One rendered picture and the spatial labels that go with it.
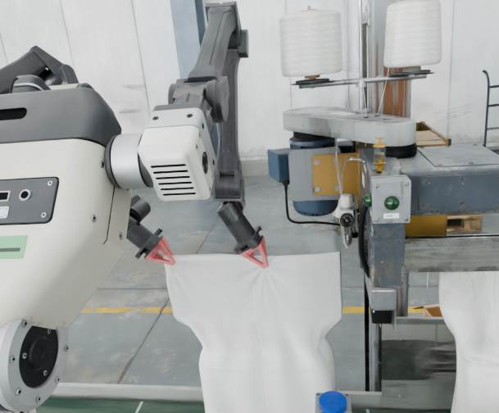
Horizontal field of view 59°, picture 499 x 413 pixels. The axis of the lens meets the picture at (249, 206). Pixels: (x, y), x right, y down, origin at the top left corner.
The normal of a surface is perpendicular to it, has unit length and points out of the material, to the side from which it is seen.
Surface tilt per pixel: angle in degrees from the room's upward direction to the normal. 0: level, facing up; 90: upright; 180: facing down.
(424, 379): 90
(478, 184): 90
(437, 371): 90
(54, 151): 50
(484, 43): 90
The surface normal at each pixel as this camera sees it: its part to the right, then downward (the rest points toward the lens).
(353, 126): -0.86, 0.23
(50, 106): -0.17, -0.36
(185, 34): -0.14, 0.32
